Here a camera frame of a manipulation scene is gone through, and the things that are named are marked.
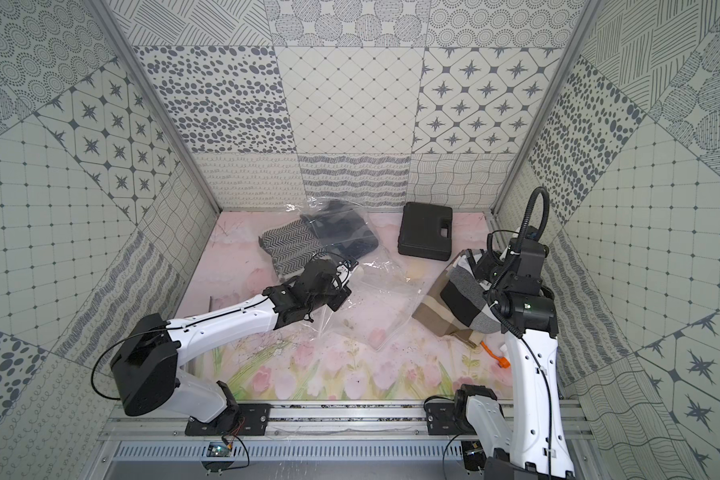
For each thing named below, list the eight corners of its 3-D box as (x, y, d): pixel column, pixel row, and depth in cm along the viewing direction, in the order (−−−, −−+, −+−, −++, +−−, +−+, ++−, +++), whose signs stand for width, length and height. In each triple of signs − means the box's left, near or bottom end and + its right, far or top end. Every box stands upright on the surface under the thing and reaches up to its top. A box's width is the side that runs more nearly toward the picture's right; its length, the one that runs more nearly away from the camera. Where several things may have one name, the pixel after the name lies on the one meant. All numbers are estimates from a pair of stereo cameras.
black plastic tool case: (396, 253, 108) (396, 245, 104) (403, 208, 123) (404, 200, 119) (448, 261, 105) (451, 254, 102) (450, 214, 121) (452, 206, 117)
